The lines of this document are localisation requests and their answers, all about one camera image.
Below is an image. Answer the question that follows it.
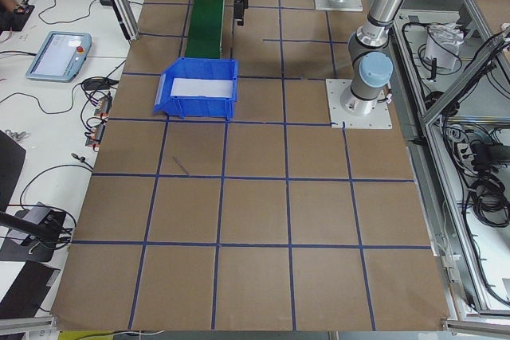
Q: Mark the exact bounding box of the green conveyor belt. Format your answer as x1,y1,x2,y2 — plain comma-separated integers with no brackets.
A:
184,0,225,59

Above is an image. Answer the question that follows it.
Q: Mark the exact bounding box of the blue bin far left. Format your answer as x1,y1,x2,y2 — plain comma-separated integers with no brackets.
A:
153,57,238,119

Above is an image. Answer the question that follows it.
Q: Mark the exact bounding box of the white foam pad left bin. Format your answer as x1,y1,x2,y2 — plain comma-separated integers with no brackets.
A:
171,78,233,98

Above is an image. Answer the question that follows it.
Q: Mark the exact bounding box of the lower teach pendant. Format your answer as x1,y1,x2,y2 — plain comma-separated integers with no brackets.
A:
25,31,92,82

